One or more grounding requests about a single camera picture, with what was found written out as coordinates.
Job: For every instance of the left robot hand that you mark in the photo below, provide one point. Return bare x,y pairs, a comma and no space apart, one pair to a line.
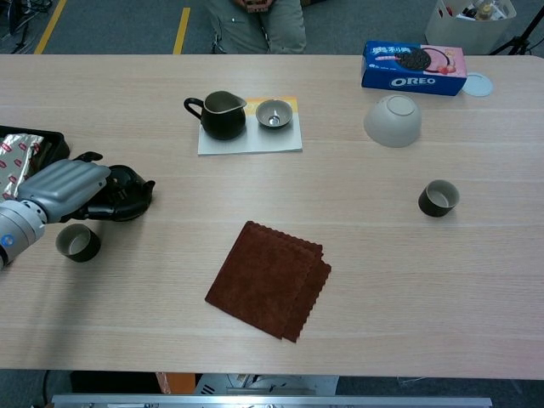
64,187

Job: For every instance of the dark cup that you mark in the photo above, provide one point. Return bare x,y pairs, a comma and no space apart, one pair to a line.
429,208
85,253

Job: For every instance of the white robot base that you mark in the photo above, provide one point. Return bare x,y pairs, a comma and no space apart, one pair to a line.
272,384

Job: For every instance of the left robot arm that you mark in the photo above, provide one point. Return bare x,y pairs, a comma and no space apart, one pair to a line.
17,234

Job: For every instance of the black tray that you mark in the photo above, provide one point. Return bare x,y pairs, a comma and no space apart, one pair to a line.
55,144

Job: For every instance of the silver foil snack pack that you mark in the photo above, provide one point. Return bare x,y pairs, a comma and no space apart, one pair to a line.
17,161

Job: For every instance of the black pouring pitcher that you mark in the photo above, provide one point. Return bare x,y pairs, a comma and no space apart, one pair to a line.
223,125

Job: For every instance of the black equipment stand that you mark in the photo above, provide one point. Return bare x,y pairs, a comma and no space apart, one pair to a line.
15,17

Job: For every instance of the white and orange booklet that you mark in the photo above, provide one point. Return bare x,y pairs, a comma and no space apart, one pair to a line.
255,143

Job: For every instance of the small grey strainer bowl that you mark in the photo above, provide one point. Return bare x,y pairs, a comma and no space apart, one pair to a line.
265,114

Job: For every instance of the brown folded cloth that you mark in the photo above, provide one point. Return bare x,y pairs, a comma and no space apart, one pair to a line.
263,280

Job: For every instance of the seated person in grey trousers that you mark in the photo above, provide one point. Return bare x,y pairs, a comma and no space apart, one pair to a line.
255,30

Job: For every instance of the upturned white bowl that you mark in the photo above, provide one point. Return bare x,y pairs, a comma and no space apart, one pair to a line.
391,127

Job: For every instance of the blue Oreo biscuit box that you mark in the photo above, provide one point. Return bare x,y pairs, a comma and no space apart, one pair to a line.
408,81

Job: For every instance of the white storage bin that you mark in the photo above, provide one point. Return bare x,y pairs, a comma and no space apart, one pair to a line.
459,34

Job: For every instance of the white round lid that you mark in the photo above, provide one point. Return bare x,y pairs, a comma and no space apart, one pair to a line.
480,87

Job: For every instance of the black tripod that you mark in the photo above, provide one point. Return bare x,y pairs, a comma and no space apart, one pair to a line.
516,42

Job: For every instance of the aluminium rail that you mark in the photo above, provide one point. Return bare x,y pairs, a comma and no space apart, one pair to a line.
255,401

